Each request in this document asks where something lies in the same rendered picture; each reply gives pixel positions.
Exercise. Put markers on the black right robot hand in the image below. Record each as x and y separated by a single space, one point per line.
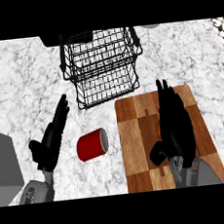
176 127

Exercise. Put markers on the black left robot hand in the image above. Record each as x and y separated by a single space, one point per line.
51 140

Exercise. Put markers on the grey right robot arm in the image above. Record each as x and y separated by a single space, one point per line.
195 173

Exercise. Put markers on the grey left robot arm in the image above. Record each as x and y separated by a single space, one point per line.
39 190

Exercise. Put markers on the red tomato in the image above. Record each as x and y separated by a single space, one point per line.
159 130

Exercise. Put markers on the brown wooden cutting board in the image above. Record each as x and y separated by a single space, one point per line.
136 140

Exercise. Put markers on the red can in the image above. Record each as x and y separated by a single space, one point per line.
91 145

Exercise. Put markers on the black appliance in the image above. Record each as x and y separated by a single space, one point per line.
52 40

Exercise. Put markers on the pale grey round object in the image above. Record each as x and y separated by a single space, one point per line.
150 26

